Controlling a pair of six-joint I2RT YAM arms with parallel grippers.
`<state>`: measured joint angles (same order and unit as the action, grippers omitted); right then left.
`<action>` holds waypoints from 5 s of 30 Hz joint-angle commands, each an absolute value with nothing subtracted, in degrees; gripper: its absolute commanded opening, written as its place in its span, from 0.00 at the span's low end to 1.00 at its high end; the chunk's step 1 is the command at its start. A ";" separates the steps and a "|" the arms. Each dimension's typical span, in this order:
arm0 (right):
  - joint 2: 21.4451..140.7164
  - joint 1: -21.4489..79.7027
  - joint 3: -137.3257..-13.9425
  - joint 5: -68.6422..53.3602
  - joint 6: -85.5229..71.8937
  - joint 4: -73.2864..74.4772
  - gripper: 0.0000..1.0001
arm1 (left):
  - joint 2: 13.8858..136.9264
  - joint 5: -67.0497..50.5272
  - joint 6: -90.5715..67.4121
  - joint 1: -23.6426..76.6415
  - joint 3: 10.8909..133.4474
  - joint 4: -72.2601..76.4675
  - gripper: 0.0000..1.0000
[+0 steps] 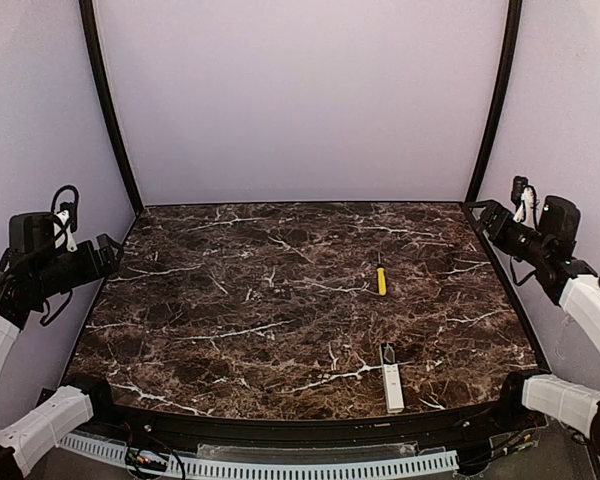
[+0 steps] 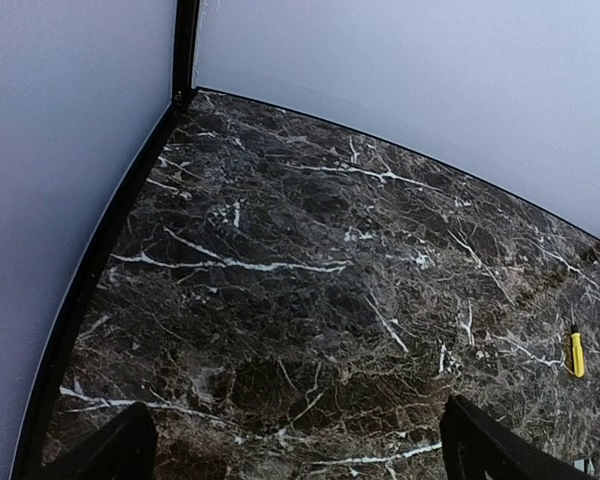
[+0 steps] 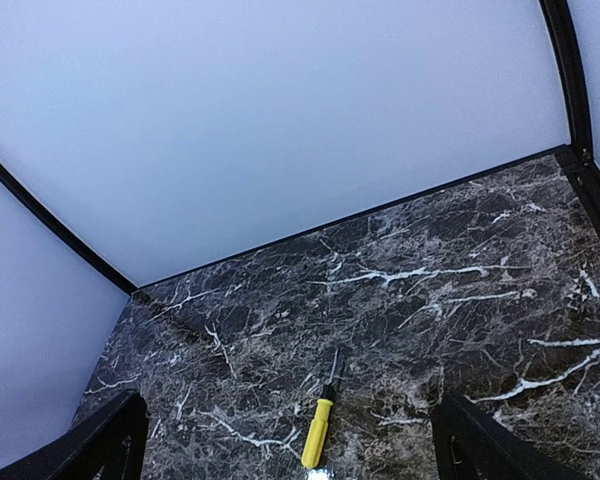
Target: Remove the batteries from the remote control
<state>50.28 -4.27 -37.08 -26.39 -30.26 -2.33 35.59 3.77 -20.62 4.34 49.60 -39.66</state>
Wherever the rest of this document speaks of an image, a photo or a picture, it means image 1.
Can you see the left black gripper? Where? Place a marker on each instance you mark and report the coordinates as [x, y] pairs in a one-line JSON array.
[[100, 254]]

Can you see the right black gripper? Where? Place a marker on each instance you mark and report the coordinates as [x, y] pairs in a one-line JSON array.
[[489, 219]]

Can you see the yellow handled screwdriver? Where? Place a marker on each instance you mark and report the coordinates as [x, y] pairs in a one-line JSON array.
[[381, 277]]

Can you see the white remote control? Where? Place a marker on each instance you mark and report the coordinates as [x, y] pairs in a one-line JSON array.
[[392, 385]]

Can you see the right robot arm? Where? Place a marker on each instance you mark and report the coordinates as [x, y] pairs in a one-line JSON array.
[[571, 284]]

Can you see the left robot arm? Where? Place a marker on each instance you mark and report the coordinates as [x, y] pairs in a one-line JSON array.
[[23, 288]]

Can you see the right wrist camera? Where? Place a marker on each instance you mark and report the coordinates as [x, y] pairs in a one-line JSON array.
[[523, 196]]

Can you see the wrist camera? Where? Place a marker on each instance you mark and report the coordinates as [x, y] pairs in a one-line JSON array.
[[65, 219], [523, 196]]

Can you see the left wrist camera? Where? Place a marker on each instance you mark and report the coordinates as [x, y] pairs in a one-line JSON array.
[[65, 219]]

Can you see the black right frame post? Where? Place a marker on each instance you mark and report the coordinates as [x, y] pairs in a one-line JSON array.
[[503, 74]]

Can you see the black frame post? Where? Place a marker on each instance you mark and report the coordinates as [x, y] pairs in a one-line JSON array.
[[99, 74], [503, 74]]

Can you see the black front table rail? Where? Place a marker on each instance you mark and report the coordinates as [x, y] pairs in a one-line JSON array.
[[461, 427]]

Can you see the black left frame post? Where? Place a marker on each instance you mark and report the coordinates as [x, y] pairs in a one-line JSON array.
[[99, 74]]

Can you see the white slotted cable duct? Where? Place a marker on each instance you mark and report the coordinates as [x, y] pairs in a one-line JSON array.
[[155, 464]]

